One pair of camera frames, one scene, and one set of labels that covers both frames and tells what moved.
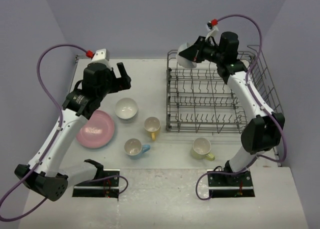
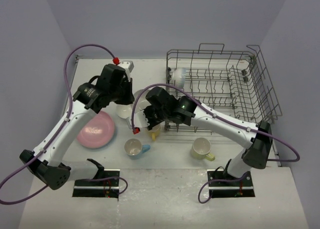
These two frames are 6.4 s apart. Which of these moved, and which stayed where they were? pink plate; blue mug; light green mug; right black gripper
Moved: right black gripper
Stayed: pink plate; light green mug; blue mug
